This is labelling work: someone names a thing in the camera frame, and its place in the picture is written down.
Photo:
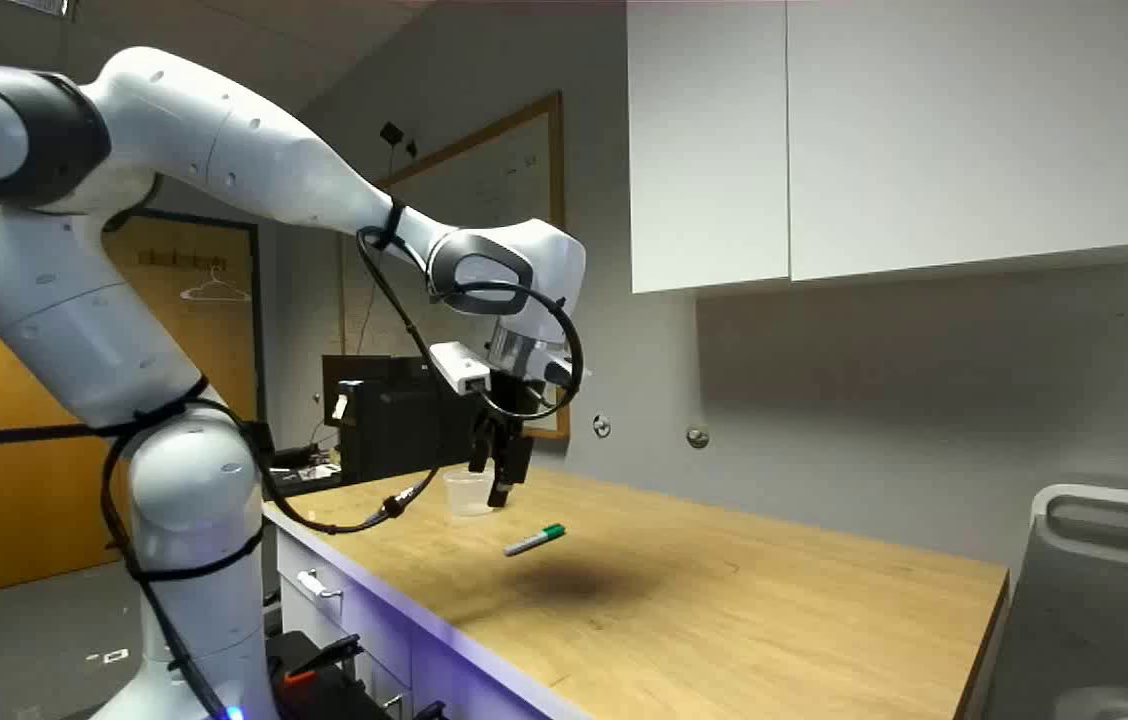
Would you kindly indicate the white upper cabinet left door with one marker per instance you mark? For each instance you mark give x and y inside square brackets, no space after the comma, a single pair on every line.
[704,140]

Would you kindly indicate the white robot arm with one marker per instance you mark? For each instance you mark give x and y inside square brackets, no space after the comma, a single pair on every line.
[75,157]

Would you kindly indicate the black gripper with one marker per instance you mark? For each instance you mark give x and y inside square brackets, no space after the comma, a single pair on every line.
[505,410]

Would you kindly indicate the white upper cabinet right door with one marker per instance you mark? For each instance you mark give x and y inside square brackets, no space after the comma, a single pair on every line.
[936,133]

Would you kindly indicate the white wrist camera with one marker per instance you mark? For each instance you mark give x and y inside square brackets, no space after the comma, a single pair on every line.
[456,366]

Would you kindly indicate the wooden door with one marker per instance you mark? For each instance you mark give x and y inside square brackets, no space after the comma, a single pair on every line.
[200,281]

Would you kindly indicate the wood framed whiteboard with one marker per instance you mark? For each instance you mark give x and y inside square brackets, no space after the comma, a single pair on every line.
[503,174]

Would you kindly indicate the small wall outlet knob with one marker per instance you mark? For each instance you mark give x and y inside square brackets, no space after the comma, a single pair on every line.
[602,425]

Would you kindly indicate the green capped marker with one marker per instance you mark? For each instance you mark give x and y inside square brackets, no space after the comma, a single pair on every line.
[536,542]

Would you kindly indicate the black box appliance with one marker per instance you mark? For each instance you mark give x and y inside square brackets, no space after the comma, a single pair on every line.
[392,414]

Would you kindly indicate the white cabinet door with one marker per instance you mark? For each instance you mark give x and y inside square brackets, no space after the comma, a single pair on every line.
[936,133]
[704,140]

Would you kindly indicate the white drawer front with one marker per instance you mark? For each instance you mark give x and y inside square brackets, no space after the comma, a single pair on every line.
[309,595]

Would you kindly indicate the round wall knob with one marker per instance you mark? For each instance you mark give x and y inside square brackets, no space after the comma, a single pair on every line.
[697,437]

